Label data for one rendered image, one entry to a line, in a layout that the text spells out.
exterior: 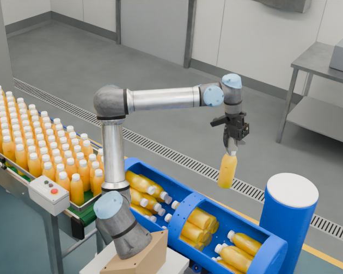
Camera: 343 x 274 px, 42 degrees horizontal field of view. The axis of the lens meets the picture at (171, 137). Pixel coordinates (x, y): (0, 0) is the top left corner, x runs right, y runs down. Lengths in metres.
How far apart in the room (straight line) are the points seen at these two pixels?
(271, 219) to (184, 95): 1.13
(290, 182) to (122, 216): 1.17
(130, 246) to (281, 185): 1.10
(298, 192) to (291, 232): 0.23
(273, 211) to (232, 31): 3.38
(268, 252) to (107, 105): 0.88
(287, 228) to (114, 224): 1.14
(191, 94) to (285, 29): 3.68
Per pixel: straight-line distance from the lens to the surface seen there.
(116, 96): 1.62
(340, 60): 4.32
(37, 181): 2.36
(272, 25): 5.28
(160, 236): 1.73
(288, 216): 2.47
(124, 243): 1.72
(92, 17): 6.87
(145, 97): 1.61
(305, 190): 2.55
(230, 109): 1.81
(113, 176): 1.80
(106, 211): 1.68
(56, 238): 2.55
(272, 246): 1.91
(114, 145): 1.77
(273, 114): 5.21
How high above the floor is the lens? 2.61
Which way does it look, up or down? 35 degrees down
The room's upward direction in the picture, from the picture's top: 4 degrees clockwise
